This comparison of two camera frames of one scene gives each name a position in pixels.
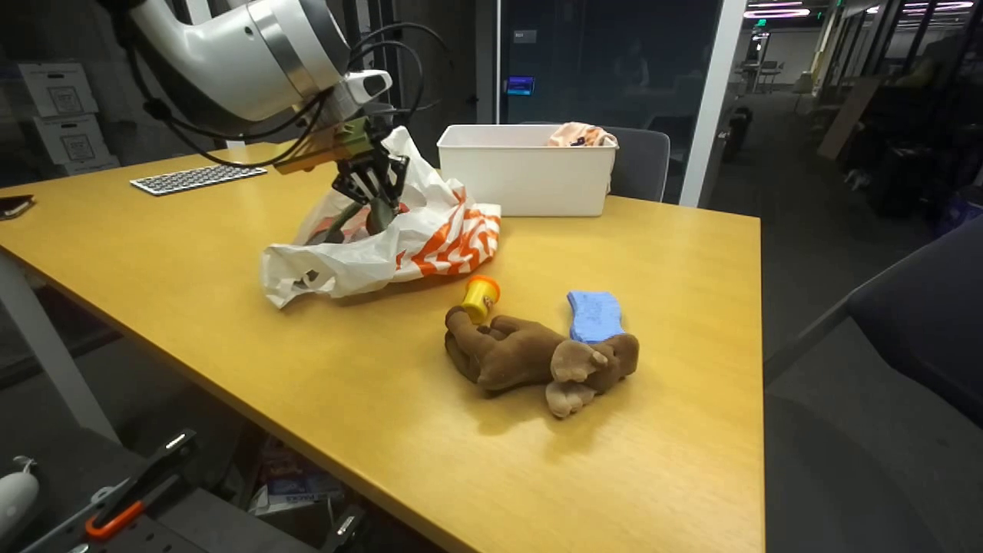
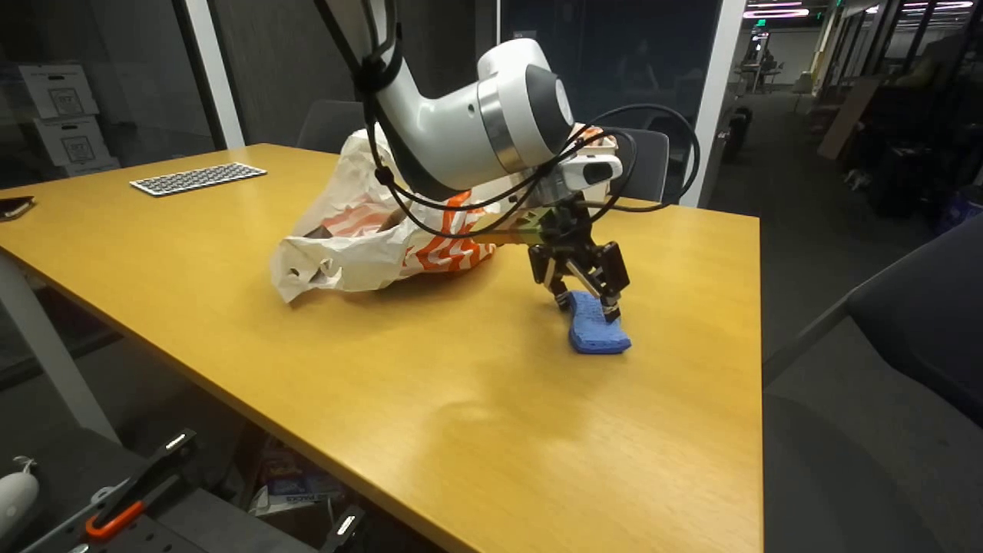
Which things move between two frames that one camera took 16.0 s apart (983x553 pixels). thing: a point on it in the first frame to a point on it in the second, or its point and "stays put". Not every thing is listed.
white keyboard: (172, 181) stays put
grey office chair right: (640, 160) stays put
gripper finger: (358, 185) to (555, 268)
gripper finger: (381, 211) to (610, 279)
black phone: (13, 208) stays put
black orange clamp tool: (118, 506) stays put
